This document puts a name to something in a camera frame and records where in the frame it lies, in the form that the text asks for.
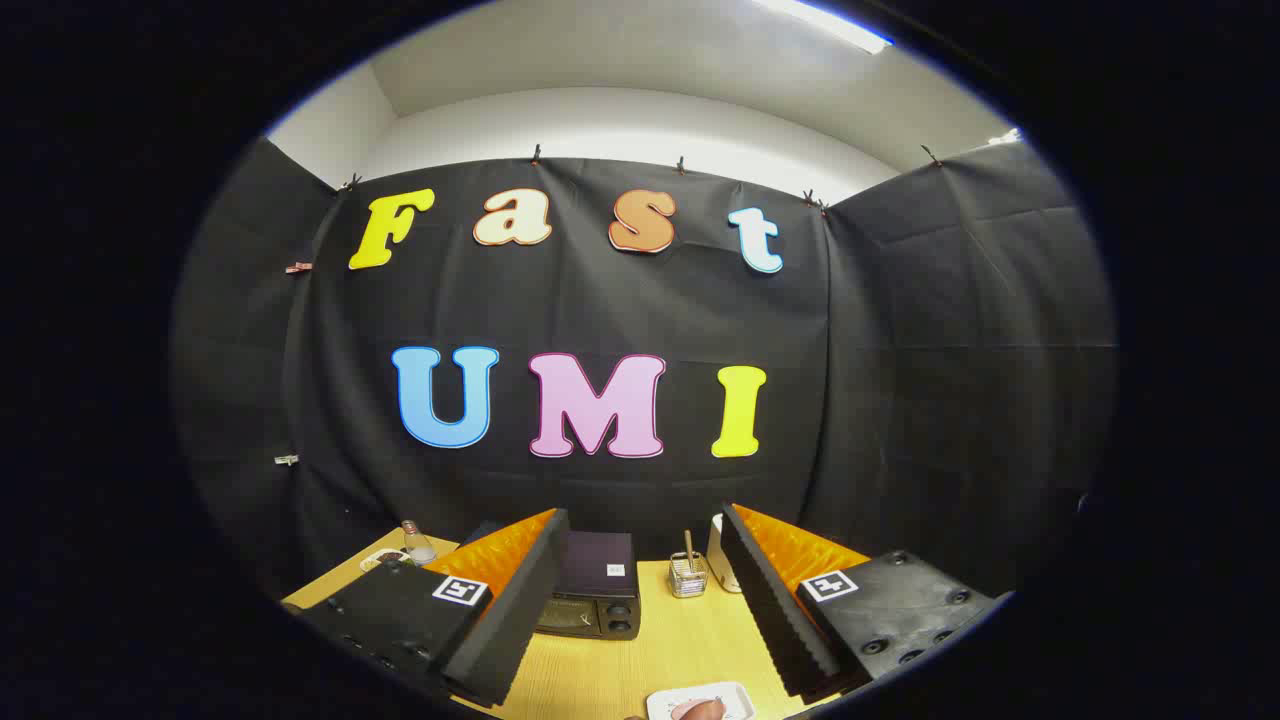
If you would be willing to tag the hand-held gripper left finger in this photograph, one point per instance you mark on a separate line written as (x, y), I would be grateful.
(520, 610)

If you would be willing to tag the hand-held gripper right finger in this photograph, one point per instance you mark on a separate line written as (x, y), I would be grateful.
(770, 610)

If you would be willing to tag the black toaster oven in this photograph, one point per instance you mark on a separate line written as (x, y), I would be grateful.
(600, 565)

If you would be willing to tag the white square plate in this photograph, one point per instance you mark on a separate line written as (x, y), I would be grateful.
(735, 695)

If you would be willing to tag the white bread toaster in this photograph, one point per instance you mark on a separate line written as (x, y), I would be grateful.
(720, 565)

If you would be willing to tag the wooden stick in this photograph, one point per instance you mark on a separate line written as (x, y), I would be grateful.
(689, 545)

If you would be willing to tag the clear plastic bottle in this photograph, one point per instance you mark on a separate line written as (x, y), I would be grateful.
(418, 548)

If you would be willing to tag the leaf-shaped dish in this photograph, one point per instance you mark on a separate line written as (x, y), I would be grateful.
(385, 558)

